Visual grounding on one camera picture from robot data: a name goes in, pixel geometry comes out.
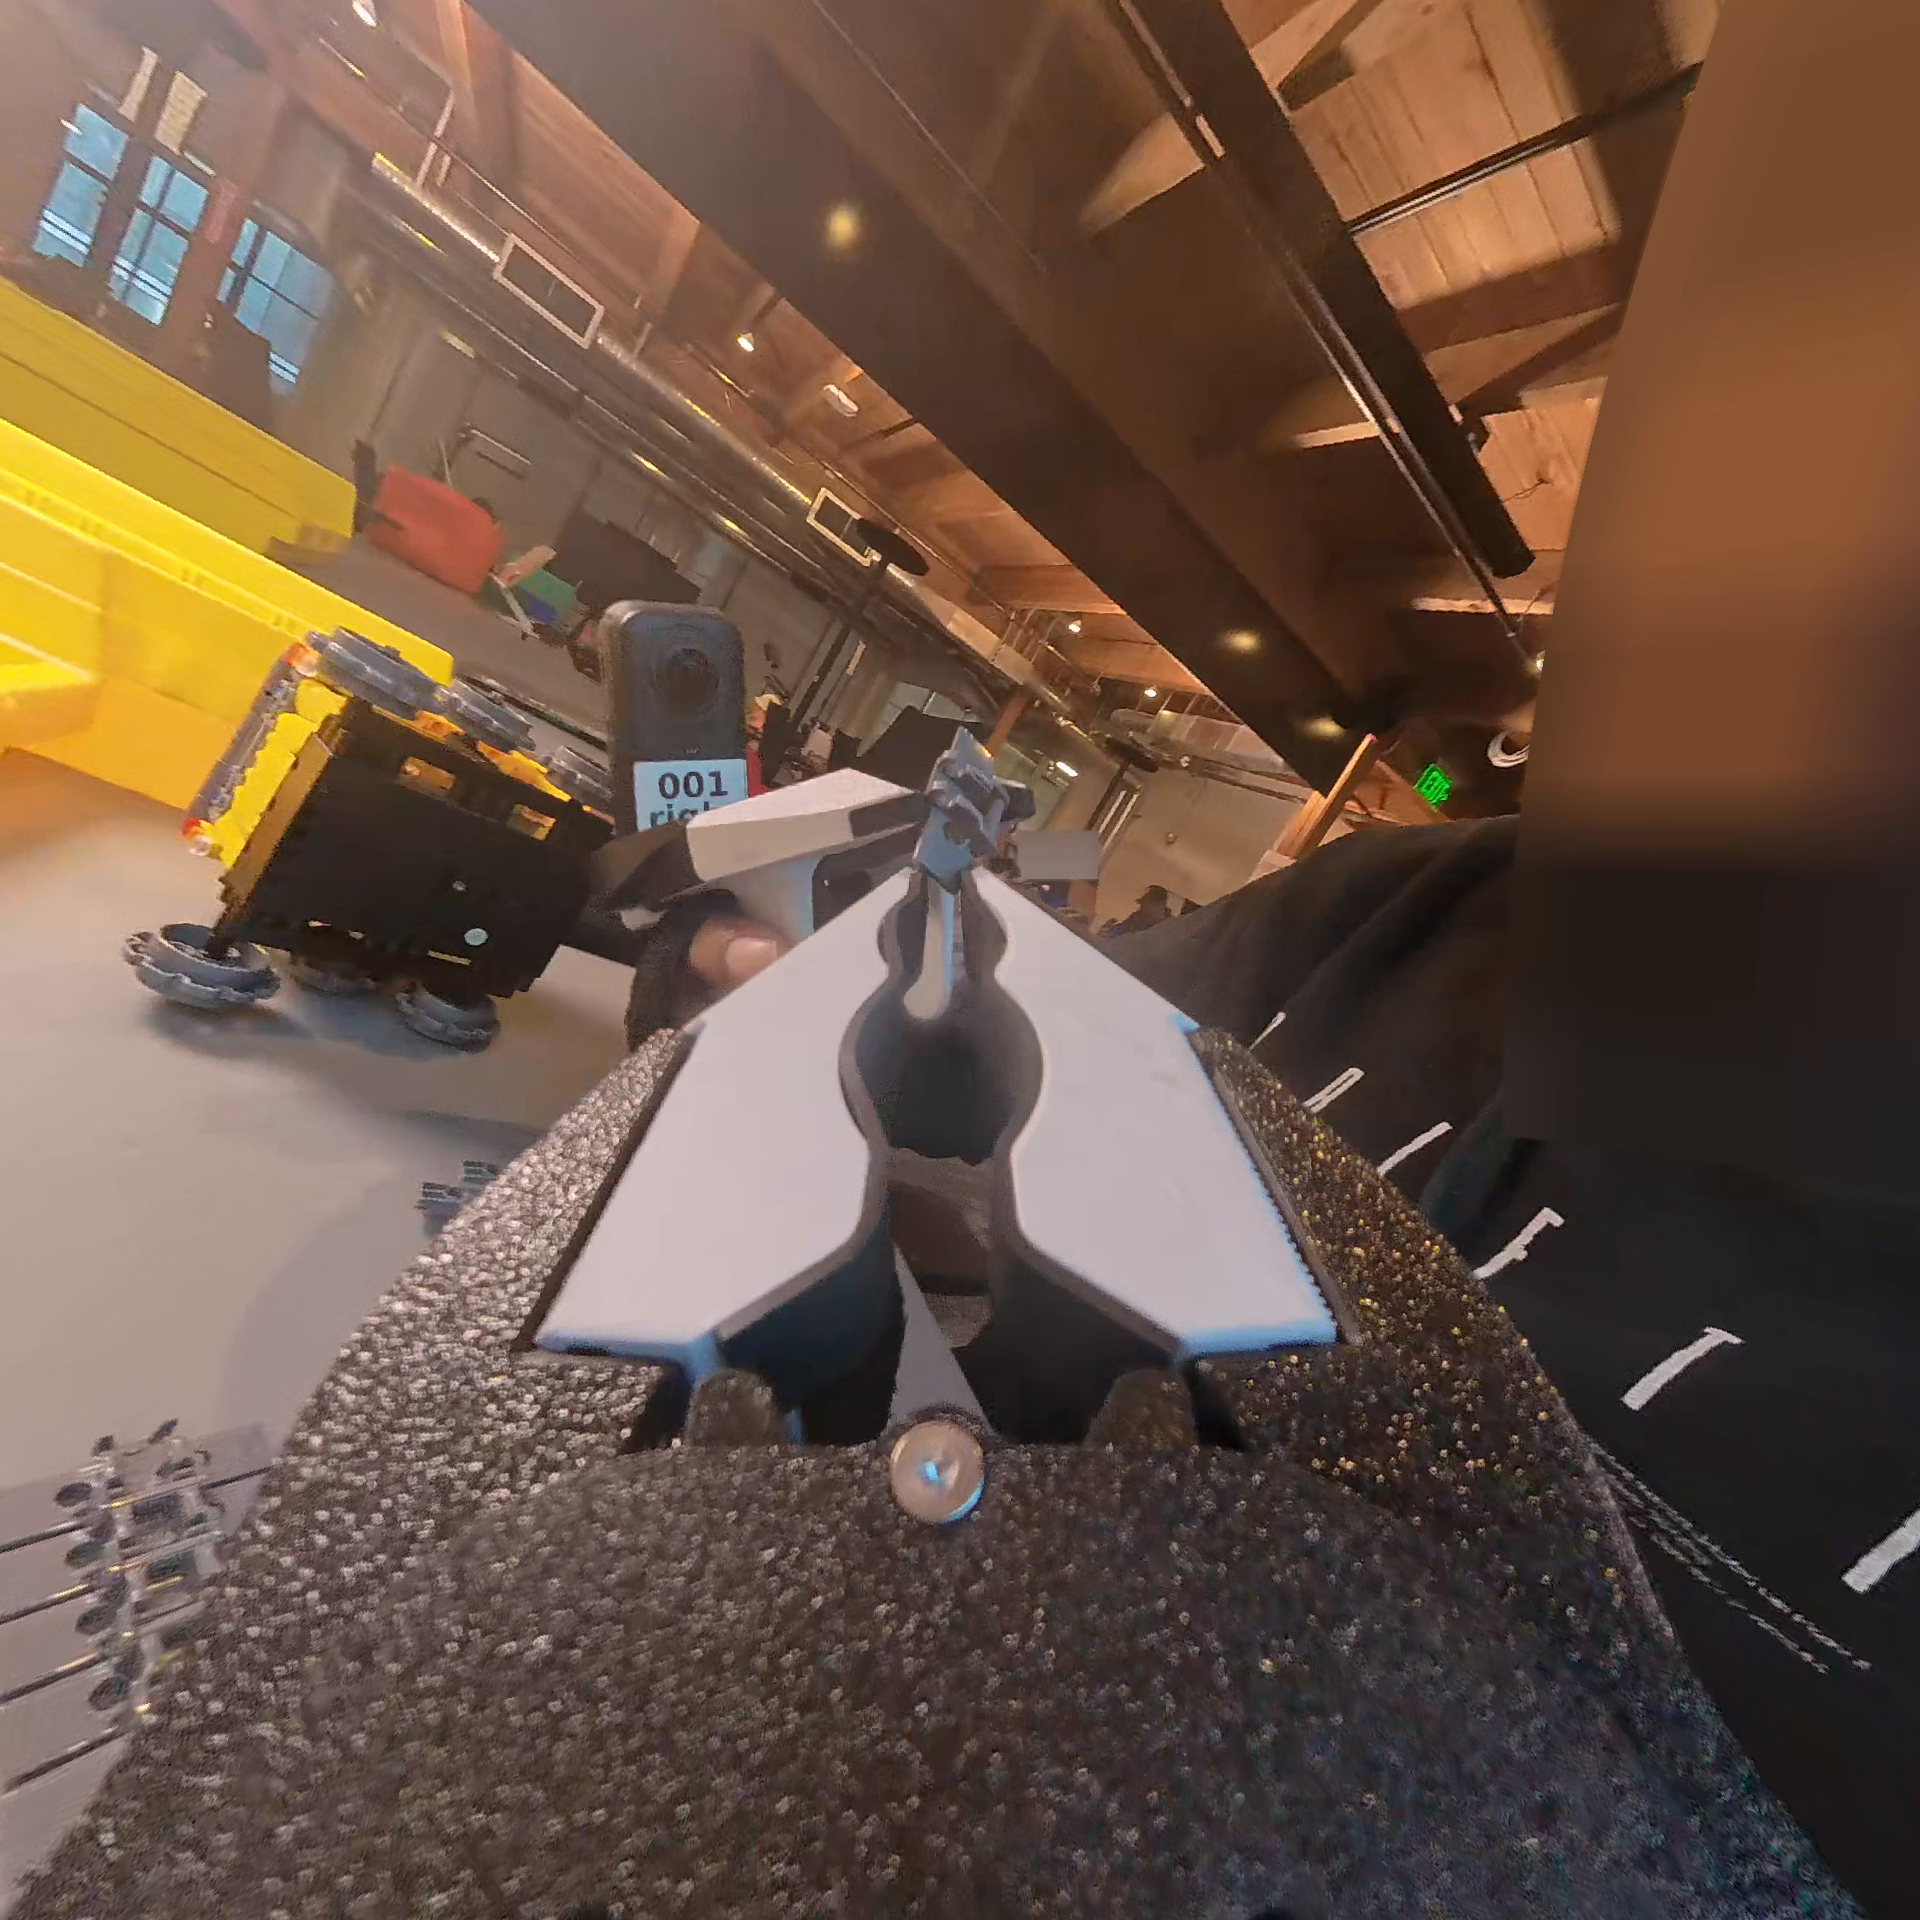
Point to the black stand with disc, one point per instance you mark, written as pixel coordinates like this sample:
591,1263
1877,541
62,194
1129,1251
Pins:
886,552

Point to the red beanbag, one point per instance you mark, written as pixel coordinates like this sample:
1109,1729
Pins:
436,524

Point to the person's right hand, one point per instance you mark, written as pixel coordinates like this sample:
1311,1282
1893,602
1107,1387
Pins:
734,955

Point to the paned window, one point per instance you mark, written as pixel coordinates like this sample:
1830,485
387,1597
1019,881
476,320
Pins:
277,300
158,241
77,187

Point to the grey track link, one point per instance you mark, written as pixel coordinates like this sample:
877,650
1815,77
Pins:
960,809

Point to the light grey desk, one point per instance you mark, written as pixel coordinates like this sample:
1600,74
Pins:
182,1124

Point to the yellow plastic bin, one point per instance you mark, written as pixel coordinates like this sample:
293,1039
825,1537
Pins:
149,660
119,405

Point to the black yellow toy brick vehicle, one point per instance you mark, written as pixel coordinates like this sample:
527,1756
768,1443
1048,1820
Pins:
422,856

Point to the wooden post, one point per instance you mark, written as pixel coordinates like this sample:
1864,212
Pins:
1343,795

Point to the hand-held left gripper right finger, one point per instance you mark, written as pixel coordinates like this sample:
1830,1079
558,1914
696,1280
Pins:
1155,1170

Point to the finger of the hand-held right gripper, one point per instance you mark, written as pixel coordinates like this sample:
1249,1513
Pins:
787,901
780,833

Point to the green exit sign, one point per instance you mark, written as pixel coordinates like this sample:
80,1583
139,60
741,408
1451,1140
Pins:
1435,781

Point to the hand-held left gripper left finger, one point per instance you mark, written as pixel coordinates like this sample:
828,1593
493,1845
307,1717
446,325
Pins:
720,1170

